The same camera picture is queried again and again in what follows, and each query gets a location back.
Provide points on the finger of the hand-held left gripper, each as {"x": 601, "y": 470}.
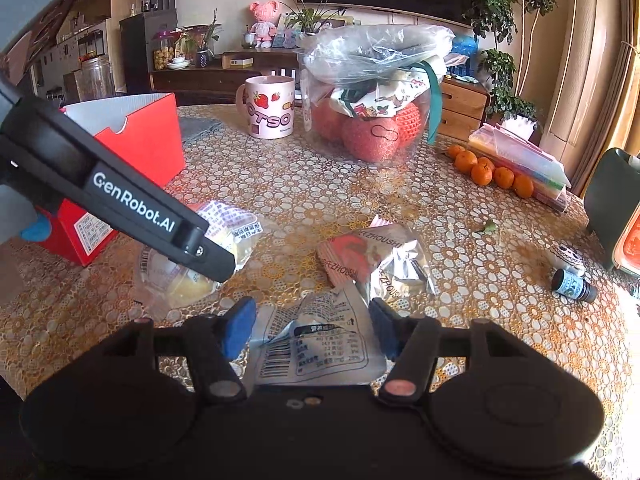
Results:
{"x": 217, "y": 262}

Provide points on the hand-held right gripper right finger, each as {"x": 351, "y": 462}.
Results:
{"x": 382, "y": 330}

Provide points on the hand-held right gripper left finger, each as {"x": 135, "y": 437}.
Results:
{"x": 237, "y": 327}

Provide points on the clear packet with yellow bun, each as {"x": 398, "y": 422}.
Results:
{"x": 200, "y": 280}

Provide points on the red silver snack packet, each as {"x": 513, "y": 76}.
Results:
{"x": 370, "y": 260}

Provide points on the white barcode snack packet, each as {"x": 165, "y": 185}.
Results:
{"x": 310, "y": 345}

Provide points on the red cardboard box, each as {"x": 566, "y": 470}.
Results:
{"x": 145, "y": 145}

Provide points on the dark bottle with blue label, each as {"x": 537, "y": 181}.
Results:
{"x": 574, "y": 285}

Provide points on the white black patterned pouch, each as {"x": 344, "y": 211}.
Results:
{"x": 567, "y": 256}

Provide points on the lace covered desktop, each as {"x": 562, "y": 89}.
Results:
{"x": 300, "y": 195}

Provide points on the person's left hand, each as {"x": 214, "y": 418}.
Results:
{"x": 35, "y": 230}

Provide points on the clear glass jar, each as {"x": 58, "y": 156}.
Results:
{"x": 97, "y": 77}

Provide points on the black shelving rack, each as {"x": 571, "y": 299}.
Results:
{"x": 92, "y": 42}

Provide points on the black cabinet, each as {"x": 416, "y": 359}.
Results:
{"x": 142, "y": 55}

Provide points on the pink lidded nut jar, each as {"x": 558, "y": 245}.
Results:
{"x": 164, "y": 52}

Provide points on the green leaf scrap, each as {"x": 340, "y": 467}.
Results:
{"x": 487, "y": 227}

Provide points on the white bowl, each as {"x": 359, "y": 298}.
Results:
{"x": 178, "y": 63}

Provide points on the wooden tv cabinet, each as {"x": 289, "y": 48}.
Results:
{"x": 200, "y": 80}

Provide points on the pink strawberry print mug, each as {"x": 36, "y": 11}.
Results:
{"x": 270, "y": 110}

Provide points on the leafy plant in dark vase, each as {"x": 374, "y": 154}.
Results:
{"x": 202, "y": 50}

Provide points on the row of small oranges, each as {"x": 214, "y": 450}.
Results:
{"x": 482, "y": 172}

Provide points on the small beige box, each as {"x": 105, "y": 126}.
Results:
{"x": 237, "y": 61}

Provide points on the clear plastic bag with red balls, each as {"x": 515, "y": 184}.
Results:
{"x": 370, "y": 110}

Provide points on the clear case of coloured sheets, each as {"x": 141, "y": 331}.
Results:
{"x": 525, "y": 160}

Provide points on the pink doll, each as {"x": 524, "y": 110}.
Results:
{"x": 263, "y": 25}

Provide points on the grass plant in striped pot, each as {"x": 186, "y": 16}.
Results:
{"x": 310, "y": 15}

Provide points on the blue picture box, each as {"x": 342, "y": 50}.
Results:
{"x": 465, "y": 46}

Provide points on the beige curtain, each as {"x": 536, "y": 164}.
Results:
{"x": 615, "y": 120}

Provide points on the tall potted tree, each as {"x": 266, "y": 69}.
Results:
{"x": 492, "y": 25}

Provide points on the standing air conditioner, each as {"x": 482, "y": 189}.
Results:
{"x": 580, "y": 35}

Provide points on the yellow photo frame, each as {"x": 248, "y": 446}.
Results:
{"x": 340, "y": 21}

